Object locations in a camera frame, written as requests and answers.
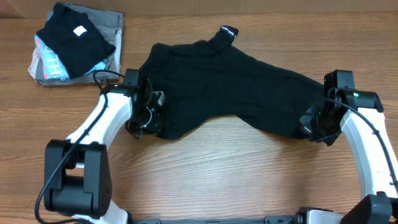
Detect folded white cloth under pile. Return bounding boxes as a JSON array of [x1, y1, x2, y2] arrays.
[[28, 49, 44, 82]]

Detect folded light blue shirt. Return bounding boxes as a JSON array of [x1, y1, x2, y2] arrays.
[[34, 35, 108, 82]]

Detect black t-shirt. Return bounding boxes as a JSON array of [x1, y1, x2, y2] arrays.
[[141, 26, 324, 139]]

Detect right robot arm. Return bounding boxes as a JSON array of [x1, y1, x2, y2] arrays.
[[292, 70, 397, 224]]

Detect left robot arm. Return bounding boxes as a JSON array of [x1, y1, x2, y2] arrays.
[[35, 69, 165, 223]]

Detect folded black shirt on pile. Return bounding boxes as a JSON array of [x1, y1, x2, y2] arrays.
[[36, 2, 116, 79]]

